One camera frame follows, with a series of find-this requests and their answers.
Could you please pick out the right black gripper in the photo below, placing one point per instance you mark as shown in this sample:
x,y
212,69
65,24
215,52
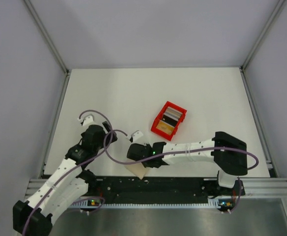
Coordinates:
x,y
145,144

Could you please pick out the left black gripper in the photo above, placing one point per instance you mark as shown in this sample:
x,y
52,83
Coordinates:
x,y
108,128

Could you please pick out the beige card holder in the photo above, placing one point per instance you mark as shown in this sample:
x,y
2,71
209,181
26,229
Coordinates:
x,y
138,170

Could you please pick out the red plastic card tray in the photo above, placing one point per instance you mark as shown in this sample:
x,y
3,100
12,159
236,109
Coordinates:
x,y
159,117

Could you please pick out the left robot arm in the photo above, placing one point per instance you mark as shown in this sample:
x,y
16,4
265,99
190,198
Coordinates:
x,y
37,215

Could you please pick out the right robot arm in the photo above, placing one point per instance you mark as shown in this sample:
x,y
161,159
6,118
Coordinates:
x,y
223,150

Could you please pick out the gold credit card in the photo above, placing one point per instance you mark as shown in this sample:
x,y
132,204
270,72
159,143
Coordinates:
x,y
165,127

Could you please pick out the stack of upright cards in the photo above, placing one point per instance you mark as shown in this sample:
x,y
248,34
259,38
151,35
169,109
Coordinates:
x,y
170,112

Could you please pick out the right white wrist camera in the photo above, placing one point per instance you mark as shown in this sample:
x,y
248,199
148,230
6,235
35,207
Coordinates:
x,y
136,137

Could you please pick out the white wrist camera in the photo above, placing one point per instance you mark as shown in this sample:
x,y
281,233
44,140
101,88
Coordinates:
x,y
136,137
87,121

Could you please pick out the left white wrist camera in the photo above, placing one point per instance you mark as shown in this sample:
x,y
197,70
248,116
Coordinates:
x,y
87,121

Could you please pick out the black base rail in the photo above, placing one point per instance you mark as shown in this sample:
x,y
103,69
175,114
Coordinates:
x,y
161,190

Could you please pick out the white slotted cable duct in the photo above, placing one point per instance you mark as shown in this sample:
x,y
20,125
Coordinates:
x,y
212,203

